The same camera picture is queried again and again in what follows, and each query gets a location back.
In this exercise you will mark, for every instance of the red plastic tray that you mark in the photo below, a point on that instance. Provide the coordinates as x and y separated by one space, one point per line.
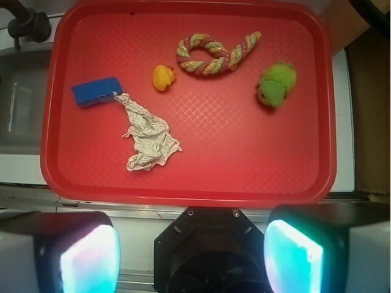
237 152

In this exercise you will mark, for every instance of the dark faucet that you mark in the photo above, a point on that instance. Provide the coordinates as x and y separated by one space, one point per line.
26 23

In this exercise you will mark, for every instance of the yellow rubber duck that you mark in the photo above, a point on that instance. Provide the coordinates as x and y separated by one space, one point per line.
163 77

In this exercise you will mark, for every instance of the multicolour rope toy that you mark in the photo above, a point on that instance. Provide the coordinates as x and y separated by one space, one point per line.
223 60

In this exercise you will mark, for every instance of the blue sponge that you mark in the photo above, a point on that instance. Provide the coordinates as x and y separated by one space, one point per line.
98 91

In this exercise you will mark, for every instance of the metal sink basin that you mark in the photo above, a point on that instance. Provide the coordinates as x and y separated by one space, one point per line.
24 77

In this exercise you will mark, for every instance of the crumpled white paper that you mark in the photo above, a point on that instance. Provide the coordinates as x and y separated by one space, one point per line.
153 142

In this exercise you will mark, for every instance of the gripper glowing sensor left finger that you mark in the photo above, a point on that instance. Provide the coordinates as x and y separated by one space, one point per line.
59 252

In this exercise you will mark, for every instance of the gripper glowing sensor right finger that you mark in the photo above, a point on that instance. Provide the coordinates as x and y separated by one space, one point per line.
331 247

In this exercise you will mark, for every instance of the green plush animal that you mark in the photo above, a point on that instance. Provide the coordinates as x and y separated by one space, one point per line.
276 83

